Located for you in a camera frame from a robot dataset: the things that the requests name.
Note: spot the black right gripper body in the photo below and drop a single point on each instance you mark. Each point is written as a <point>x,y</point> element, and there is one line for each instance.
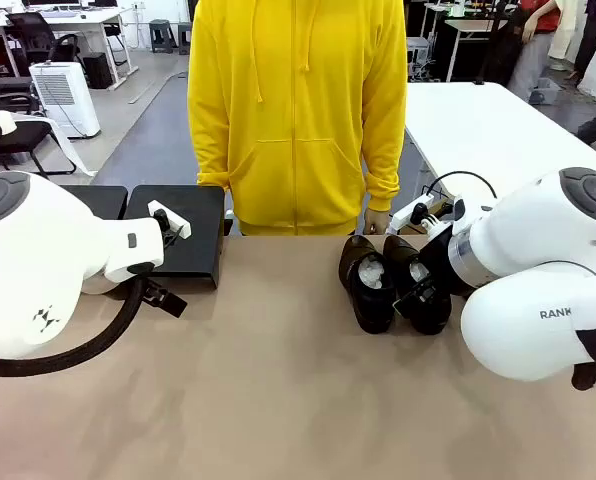
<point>435,260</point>

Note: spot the black paper-stuffed leather shoe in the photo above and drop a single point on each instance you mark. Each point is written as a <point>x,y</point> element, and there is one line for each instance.
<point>373,310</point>
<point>430,320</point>

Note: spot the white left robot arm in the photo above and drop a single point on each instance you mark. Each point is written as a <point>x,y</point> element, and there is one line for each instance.
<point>28,250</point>

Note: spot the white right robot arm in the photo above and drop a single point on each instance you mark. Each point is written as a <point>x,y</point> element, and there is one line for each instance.
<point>518,320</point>

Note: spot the yellow sleeved left forearm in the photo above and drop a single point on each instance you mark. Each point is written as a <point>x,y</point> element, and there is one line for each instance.
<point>385,160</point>

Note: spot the yellow sleeved right forearm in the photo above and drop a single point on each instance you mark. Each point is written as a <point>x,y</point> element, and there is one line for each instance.
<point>209,145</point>

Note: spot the black metal shoe stand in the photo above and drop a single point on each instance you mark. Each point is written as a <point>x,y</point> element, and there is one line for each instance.
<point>103,197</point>
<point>198,225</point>

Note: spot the person's left hand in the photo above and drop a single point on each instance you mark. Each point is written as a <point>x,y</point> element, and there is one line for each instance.
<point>376,221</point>

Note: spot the white table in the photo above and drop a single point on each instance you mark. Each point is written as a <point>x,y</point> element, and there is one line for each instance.
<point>478,125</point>

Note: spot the person in yellow hoodie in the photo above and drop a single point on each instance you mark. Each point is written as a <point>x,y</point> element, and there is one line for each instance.
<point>298,125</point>

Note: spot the grey plastic bin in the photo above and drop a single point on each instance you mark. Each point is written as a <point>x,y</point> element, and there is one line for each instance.
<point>545,92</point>

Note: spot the white computer case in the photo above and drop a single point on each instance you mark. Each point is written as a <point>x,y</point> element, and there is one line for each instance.
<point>418,57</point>

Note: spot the black desk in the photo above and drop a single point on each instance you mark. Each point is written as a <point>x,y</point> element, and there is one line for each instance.
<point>478,45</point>

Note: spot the black chair with white item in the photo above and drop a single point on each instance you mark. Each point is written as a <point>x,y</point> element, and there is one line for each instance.
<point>18,140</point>

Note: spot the white air purifier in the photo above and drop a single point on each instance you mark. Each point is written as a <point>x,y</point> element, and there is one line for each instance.
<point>65,100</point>

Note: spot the person in red top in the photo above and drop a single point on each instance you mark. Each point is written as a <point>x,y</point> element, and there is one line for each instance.
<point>533,50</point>

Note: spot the black computer tower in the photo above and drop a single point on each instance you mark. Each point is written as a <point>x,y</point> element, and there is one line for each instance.
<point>98,70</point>

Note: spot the grey stool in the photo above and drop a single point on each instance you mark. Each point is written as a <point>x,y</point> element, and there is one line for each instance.
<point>162,35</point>
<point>185,37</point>

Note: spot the white office desk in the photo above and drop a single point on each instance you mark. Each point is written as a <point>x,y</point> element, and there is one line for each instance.
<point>78,20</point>

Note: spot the black office chair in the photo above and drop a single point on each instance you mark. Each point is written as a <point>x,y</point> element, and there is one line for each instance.
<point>33,35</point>

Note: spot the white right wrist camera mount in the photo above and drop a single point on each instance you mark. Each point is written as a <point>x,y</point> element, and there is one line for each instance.
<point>403,216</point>

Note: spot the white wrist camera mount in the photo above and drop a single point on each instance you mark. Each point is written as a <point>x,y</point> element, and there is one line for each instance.
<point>175,222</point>
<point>403,216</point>

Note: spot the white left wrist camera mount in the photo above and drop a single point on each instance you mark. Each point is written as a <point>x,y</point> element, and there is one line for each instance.
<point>175,222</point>

